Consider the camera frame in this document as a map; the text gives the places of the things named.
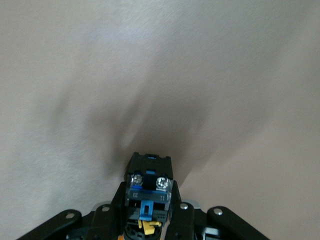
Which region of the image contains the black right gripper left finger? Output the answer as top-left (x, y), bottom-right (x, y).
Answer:
top-left (16, 181), bottom-right (130, 240)

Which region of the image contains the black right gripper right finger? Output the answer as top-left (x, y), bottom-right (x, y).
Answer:
top-left (164, 179), bottom-right (273, 240)

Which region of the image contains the yellow cap push button switch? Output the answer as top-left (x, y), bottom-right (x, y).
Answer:
top-left (121, 151), bottom-right (175, 240)

